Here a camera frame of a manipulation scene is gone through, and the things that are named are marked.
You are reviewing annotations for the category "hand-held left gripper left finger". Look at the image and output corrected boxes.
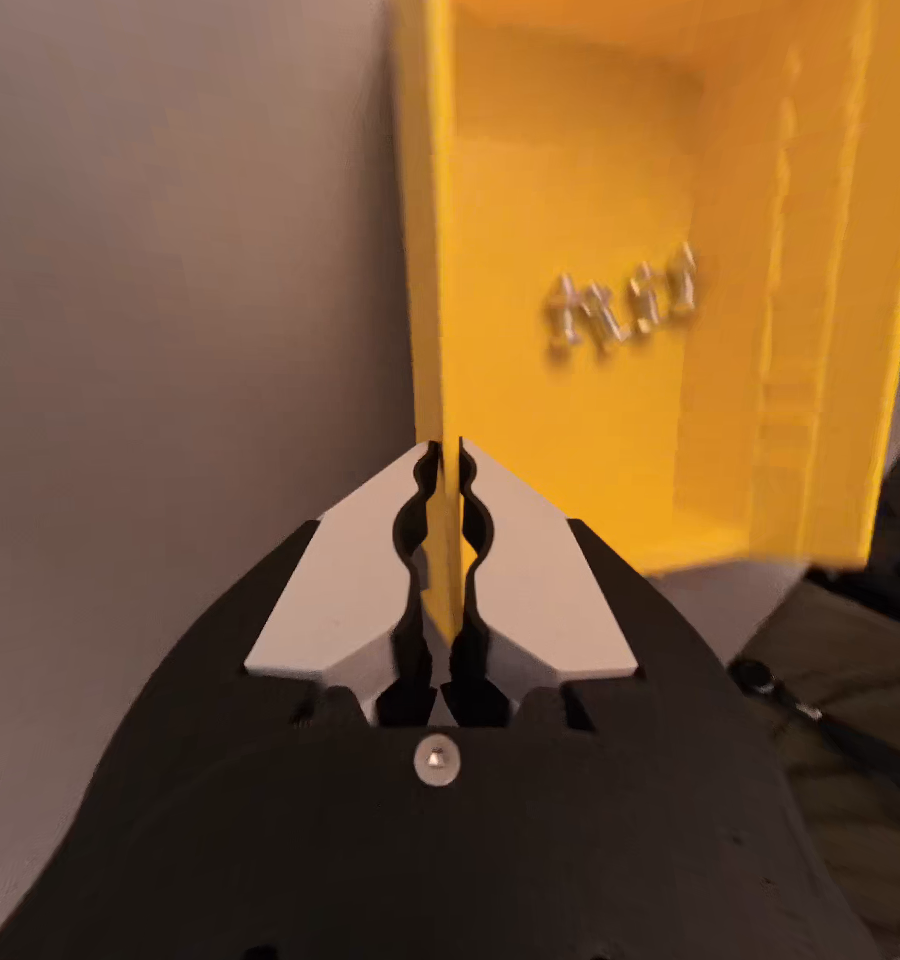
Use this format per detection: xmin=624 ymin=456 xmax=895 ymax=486
xmin=243 ymin=441 xmax=444 ymax=727

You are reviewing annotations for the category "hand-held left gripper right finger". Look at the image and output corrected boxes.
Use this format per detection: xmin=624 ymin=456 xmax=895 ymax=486
xmin=441 ymin=437 xmax=640 ymax=727

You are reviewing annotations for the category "plain yellow plastic bin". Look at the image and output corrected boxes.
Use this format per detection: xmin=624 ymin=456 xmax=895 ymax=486
xmin=393 ymin=0 xmax=900 ymax=646

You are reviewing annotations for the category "cluster of silver bolts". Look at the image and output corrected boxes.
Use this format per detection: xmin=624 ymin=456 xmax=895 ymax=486
xmin=543 ymin=243 xmax=702 ymax=354

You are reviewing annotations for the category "black strap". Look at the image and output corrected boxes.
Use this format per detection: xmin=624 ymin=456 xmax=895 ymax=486
xmin=727 ymin=656 xmax=900 ymax=815

